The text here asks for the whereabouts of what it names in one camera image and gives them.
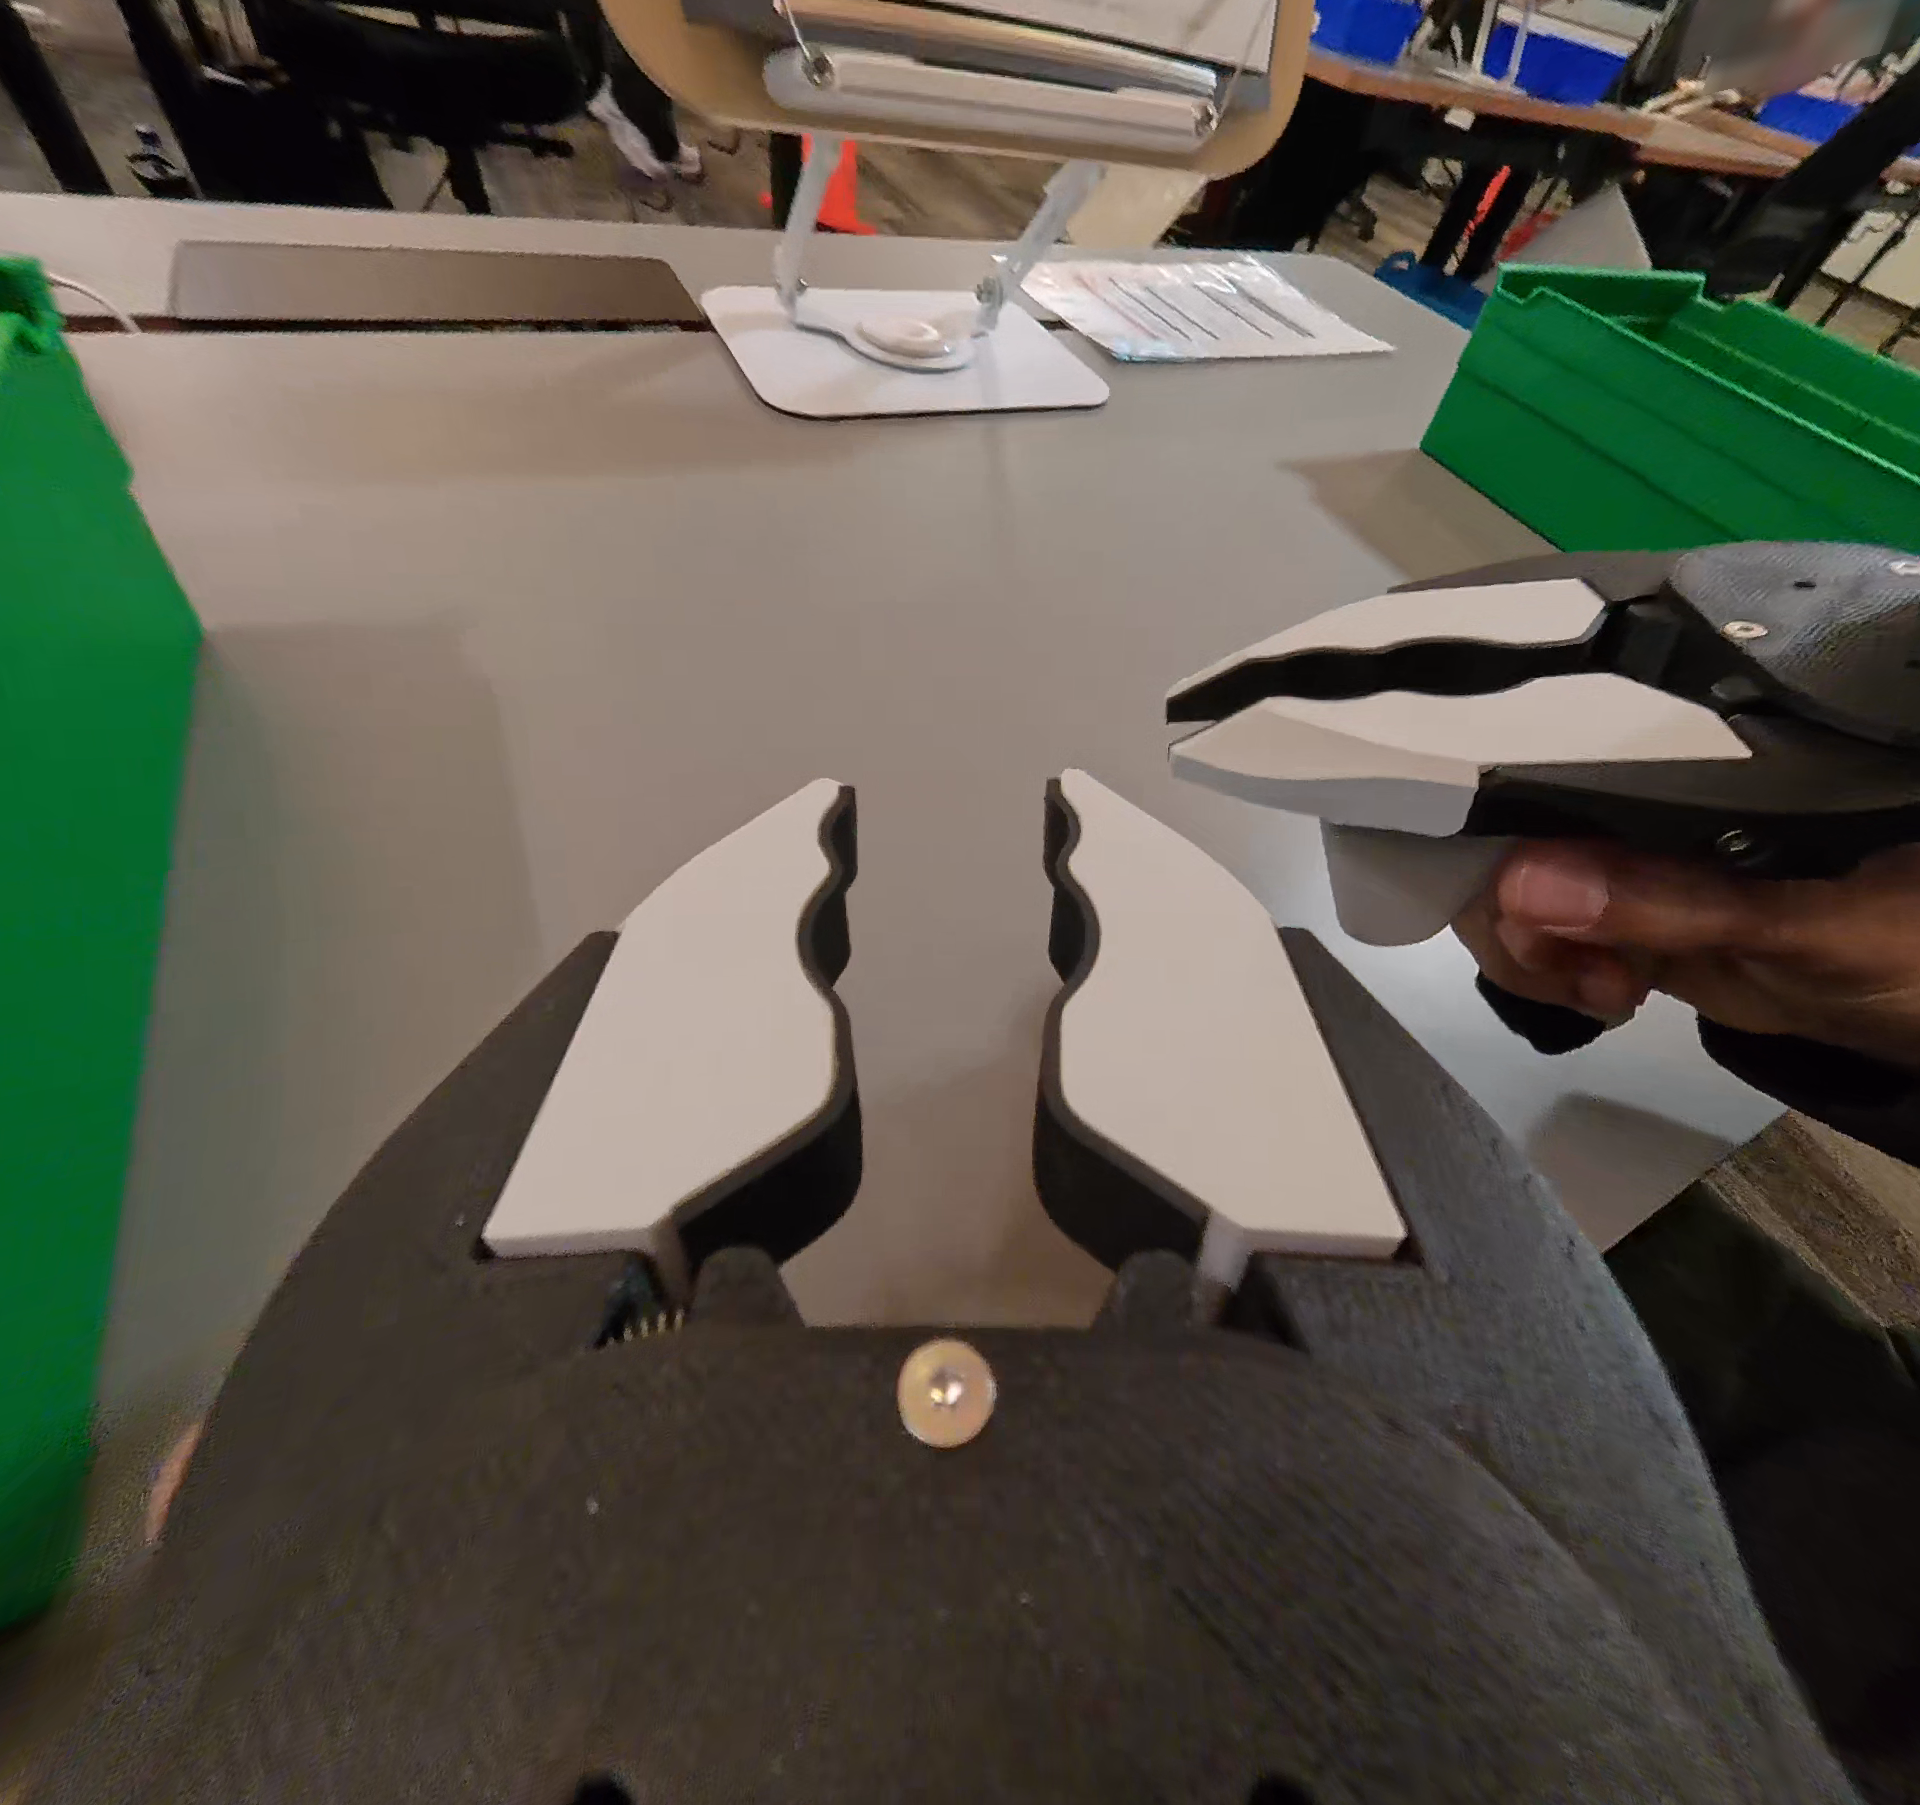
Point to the wooden backing board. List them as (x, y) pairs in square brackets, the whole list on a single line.
[(631, 35)]

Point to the person's right hand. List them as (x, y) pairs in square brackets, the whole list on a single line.
[(1724, 950)]

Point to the long wooden table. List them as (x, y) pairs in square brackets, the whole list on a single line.
[(1575, 118)]

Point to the blue plastic bin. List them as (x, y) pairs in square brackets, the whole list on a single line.
[(1553, 65), (1365, 21)]

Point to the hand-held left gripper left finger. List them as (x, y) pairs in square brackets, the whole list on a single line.
[(691, 1040)]

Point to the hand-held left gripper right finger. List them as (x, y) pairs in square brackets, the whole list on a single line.
[(1214, 1054)]

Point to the black office chair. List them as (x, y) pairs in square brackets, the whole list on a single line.
[(420, 81)]

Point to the person's right forearm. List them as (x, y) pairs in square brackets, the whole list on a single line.
[(1844, 1101)]

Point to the orange traffic cone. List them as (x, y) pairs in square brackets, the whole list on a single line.
[(844, 193)]

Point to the white tablet stand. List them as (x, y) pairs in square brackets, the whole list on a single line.
[(1050, 372)]

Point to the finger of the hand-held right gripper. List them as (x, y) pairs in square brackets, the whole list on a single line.
[(1441, 620), (1425, 747)]

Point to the grey desk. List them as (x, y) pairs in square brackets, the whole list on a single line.
[(601, 560)]

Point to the green plastic bin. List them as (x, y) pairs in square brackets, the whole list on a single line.
[(1575, 441), (75, 860)]

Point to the laminated paper sheet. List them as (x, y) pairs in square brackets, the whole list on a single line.
[(1201, 312)]

